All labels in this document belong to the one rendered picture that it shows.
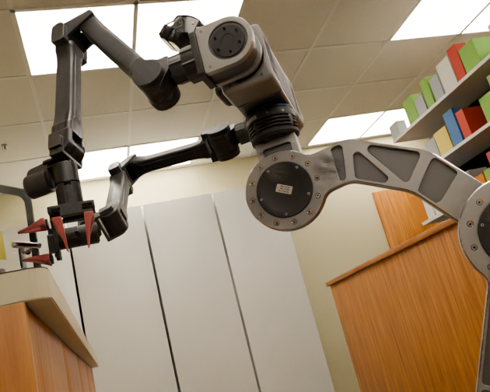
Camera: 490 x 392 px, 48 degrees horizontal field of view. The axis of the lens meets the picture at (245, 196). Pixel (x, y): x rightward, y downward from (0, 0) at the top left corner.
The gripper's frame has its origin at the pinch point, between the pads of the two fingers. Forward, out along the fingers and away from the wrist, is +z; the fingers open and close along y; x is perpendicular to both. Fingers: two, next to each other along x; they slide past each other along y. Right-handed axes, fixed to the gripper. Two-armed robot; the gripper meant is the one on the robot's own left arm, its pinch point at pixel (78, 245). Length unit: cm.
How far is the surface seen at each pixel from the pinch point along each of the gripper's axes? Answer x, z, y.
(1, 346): 55, 24, 9
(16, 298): 55, 19, 7
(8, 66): -168, -154, 25
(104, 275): -325, -54, -10
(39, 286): 55, 18, 4
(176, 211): -325, -97, -77
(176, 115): -257, -153, -82
